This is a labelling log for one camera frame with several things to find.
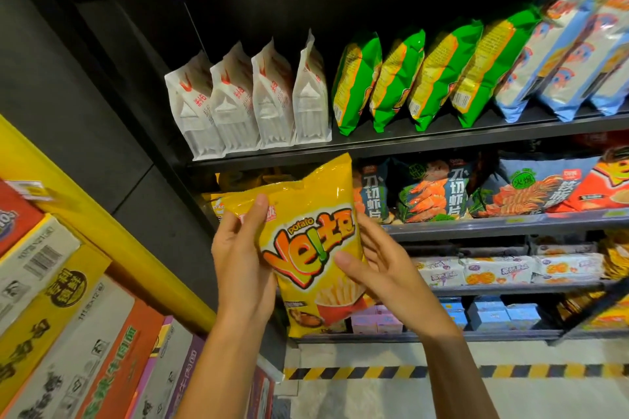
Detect person's left hand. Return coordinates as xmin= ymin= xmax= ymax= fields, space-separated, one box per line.
xmin=211 ymin=192 xmax=279 ymax=321

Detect person's right hand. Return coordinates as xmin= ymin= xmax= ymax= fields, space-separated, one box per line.
xmin=334 ymin=212 xmax=458 ymax=338

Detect orange yellow snack bag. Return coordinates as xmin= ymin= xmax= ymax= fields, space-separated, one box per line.
xmin=201 ymin=170 xmax=296 ymax=219

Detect row of small blue boxes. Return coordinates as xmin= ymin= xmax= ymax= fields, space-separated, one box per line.
xmin=440 ymin=298 xmax=544 ymax=331

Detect dark shrimp chip bags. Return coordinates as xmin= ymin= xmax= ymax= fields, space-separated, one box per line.
xmin=393 ymin=160 xmax=473 ymax=225
xmin=354 ymin=160 xmax=394 ymax=223
xmin=470 ymin=153 xmax=601 ymax=219

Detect black metal shelf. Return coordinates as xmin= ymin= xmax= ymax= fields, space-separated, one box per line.
xmin=29 ymin=0 xmax=629 ymax=346

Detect row of plain white bags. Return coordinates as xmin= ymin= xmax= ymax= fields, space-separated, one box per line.
xmin=164 ymin=31 xmax=332 ymax=162

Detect green fries snack bag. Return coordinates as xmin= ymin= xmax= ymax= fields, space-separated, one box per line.
xmin=408 ymin=19 xmax=485 ymax=132
xmin=450 ymin=6 xmax=544 ymax=130
xmin=370 ymin=29 xmax=427 ymax=133
xmin=331 ymin=33 xmax=383 ymax=137

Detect row of orange chip bags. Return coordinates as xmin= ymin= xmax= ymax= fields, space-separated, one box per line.
xmin=550 ymin=147 xmax=629 ymax=213

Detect person's left forearm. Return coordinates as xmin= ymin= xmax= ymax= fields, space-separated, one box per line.
xmin=175 ymin=310 xmax=276 ymax=419

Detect stack of noodle cartons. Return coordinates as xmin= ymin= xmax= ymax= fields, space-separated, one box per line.
xmin=0 ymin=178 xmax=281 ymax=419

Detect small yellow price label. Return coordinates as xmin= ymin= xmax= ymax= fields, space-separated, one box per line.
xmin=8 ymin=180 xmax=52 ymax=202

